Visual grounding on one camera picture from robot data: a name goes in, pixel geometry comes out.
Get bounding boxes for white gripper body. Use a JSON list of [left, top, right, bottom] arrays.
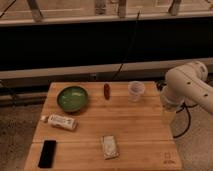
[[160, 87, 184, 125]]

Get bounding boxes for black hanging cable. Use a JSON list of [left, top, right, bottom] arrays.
[[111, 9, 141, 81]]

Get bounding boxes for clear plastic cup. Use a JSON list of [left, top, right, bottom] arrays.
[[128, 81, 145, 102]]

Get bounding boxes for black rectangular phone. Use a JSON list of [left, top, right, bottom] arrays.
[[38, 140, 56, 168]]

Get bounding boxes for green bowl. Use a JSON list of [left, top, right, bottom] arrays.
[[57, 86, 88, 112]]

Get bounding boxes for white tube bottle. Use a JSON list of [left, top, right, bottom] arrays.
[[40, 114, 77, 131]]

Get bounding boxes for black floor cable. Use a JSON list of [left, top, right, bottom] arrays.
[[155, 79, 198, 139]]

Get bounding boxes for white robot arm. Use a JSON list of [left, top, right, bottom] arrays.
[[160, 61, 213, 125]]

